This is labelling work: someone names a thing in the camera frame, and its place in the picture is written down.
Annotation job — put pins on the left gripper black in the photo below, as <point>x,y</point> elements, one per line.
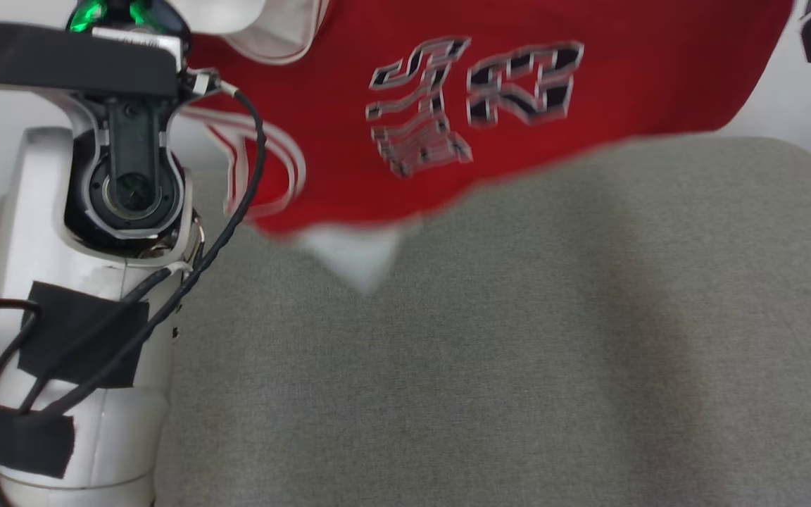
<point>60,60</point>

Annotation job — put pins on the red Bulls jersey white sleeves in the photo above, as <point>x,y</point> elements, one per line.
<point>624,91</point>

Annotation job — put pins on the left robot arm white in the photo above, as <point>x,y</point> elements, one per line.
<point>67,282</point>

